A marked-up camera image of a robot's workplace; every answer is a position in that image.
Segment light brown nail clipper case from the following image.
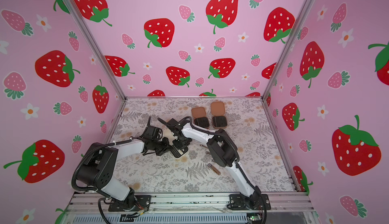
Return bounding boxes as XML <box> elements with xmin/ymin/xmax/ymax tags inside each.
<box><xmin>191</xmin><ymin>107</ymin><xmax>210</xmax><ymax>129</ymax></box>

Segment cream nail clipper case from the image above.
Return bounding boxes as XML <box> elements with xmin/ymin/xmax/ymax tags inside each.
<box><xmin>163</xmin><ymin>128</ymin><xmax>188</xmax><ymax>159</ymax></box>

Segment dark brown nail clipper case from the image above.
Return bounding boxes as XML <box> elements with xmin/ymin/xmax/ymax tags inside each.
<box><xmin>211</xmin><ymin>101</ymin><xmax>228</xmax><ymax>129</ymax></box>

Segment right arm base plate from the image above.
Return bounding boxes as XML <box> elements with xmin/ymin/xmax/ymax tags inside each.
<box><xmin>227</xmin><ymin>193</ymin><xmax>271</xmax><ymax>210</ymax></box>

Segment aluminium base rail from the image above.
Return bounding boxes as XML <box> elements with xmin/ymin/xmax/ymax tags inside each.
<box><xmin>65</xmin><ymin>192</ymin><xmax>315</xmax><ymax>214</ymax></box>

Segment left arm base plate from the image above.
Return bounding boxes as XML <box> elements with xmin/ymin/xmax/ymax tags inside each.
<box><xmin>108</xmin><ymin>195</ymin><xmax>152</xmax><ymax>212</ymax></box>

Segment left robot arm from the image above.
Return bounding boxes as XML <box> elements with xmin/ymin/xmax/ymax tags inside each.
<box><xmin>71</xmin><ymin>126</ymin><xmax>172</xmax><ymax>211</ymax></box>

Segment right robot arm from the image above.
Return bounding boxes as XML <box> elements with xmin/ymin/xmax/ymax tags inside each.
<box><xmin>158</xmin><ymin>117</ymin><xmax>266</xmax><ymax>211</ymax></box>

